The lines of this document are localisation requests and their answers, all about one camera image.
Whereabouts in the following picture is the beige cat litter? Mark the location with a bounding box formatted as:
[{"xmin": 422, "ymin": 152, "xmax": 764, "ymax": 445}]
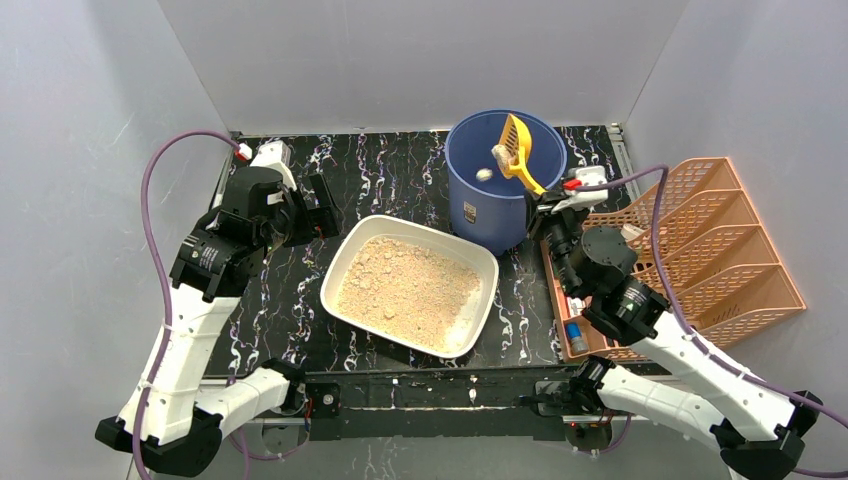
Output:
[{"xmin": 333, "ymin": 236, "xmax": 482, "ymax": 353}]

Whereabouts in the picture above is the yellow slotted litter scoop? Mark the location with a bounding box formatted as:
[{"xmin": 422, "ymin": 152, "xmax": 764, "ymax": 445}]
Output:
[{"xmin": 491, "ymin": 113, "xmax": 546, "ymax": 195}]

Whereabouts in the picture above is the blue plastic bucket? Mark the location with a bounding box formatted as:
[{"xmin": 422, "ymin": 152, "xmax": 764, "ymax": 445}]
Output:
[{"xmin": 444, "ymin": 109, "xmax": 567, "ymax": 256}]

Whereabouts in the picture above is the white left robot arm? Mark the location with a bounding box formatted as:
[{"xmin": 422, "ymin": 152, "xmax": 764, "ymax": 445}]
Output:
[{"xmin": 95, "ymin": 166, "xmax": 340, "ymax": 477}]

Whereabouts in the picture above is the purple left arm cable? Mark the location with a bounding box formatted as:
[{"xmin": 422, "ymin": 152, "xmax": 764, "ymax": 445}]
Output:
[{"xmin": 131, "ymin": 129, "xmax": 260, "ymax": 480}]

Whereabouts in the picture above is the blue capped small bottle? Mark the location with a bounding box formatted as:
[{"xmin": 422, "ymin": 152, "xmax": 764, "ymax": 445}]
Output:
[{"xmin": 565, "ymin": 322, "xmax": 589, "ymax": 355}]

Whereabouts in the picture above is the orange plastic file organizer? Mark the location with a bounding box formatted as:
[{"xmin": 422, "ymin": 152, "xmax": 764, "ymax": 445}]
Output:
[{"xmin": 544, "ymin": 157, "xmax": 806, "ymax": 363}]

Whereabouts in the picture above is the white plastic litter box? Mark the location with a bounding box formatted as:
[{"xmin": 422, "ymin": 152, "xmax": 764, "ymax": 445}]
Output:
[{"xmin": 320, "ymin": 215, "xmax": 499, "ymax": 359}]

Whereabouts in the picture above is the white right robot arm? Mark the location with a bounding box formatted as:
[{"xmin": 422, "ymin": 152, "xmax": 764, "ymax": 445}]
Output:
[{"xmin": 524, "ymin": 192, "xmax": 818, "ymax": 479}]

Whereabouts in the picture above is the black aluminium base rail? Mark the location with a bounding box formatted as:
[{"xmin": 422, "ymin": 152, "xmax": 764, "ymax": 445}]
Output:
[{"xmin": 168, "ymin": 364, "xmax": 737, "ymax": 458}]

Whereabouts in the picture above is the red white small box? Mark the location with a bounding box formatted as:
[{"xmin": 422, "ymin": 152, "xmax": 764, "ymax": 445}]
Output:
[{"xmin": 566, "ymin": 297, "xmax": 586, "ymax": 318}]

